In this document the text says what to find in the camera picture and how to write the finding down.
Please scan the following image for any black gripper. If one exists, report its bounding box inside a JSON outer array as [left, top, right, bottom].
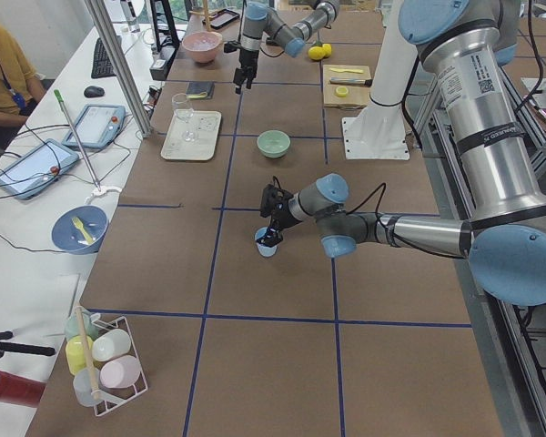
[[256, 184, 299, 247], [224, 39, 260, 94]]

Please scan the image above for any light blue plastic cup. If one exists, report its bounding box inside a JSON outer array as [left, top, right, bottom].
[[255, 227, 277, 258]]

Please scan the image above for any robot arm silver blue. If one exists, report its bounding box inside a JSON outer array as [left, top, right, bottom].
[[256, 1, 546, 306], [224, 0, 340, 95]]

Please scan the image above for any pink bowl with ice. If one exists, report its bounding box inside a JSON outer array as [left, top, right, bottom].
[[182, 31, 223, 64]]

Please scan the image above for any green ceramic bowl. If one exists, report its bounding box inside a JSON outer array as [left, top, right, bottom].
[[257, 130, 290, 158]]

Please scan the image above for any blue bowl on side table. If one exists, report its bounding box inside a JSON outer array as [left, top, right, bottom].
[[51, 205, 108, 255]]

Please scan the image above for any grey yellow cleaning cloth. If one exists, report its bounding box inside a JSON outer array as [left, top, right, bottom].
[[186, 81, 215, 99]]

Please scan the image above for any clear wine glass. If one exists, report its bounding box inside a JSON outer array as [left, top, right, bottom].
[[171, 93, 196, 142]]

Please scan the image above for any cream bear tray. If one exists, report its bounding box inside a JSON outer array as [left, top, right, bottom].
[[160, 110, 222, 161]]

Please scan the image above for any large yellow lemon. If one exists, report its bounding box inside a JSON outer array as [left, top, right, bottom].
[[308, 46, 326, 61]]

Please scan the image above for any small yellow lemon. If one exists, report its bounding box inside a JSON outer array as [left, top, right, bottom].
[[321, 43, 332, 58]]

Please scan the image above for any half lemon slice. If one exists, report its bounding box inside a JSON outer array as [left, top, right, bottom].
[[335, 86, 349, 98]]

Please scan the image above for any wooden cutting board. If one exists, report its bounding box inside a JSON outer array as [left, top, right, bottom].
[[322, 65, 372, 107]]

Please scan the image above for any yellow plastic knife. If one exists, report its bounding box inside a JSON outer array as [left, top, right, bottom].
[[329, 67, 365, 74]]

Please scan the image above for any metal muddler rod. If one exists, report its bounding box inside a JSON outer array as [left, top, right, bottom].
[[329, 77, 373, 87]]

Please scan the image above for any black keyboard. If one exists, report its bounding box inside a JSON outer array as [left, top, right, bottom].
[[91, 38, 116, 79]]

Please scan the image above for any far teach pendant tablet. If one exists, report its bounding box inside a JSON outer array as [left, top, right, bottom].
[[74, 104, 126, 150]]

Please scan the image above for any teach pendant tablet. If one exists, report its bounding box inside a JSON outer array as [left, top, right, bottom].
[[74, 104, 126, 150], [0, 138, 79, 199]]

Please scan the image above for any black computer mouse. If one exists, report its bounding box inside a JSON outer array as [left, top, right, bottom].
[[84, 86, 106, 98]]

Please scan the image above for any yellow plastic fork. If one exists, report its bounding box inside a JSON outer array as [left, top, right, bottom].
[[71, 216, 95, 245]]

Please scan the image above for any white cup in rack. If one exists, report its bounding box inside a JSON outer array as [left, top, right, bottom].
[[91, 329, 131, 362]]

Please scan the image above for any pink cup in rack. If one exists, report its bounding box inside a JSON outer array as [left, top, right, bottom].
[[100, 355, 141, 389]]

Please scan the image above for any mint green cup in rack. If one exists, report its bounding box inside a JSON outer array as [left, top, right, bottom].
[[65, 310, 100, 340]]

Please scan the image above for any yellow cup in rack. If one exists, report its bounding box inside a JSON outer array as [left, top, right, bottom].
[[65, 335, 86, 375]]

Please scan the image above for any person in yellow shirt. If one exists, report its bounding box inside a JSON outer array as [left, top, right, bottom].
[[0, 25, 46, 128]]

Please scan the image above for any near teach pendant tablet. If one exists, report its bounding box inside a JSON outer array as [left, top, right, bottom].
[[0, 138, 79, 199]]

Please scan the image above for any clear cup in rack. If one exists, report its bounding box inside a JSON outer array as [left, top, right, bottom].
[[73, 368, 102, 407]]

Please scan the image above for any red bottle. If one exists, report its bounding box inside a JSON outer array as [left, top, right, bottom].
[[0, 371, 46, 408]]

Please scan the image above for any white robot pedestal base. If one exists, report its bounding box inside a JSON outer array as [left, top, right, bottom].
[[342, 1, 417, 160]]

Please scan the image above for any aluminium frame post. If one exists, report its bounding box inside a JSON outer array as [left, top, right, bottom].
[[85, 0, 152, 138]]

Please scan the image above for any green handled metal pole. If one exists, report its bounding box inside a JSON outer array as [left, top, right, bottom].
[[54, 89, 101, 196]]

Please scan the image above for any white wire cup rack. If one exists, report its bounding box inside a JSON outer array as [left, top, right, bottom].
[[73, 306, 148, 417]]

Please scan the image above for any black camera tripod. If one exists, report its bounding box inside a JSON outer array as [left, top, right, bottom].
[[0, 330, 56, 359]]

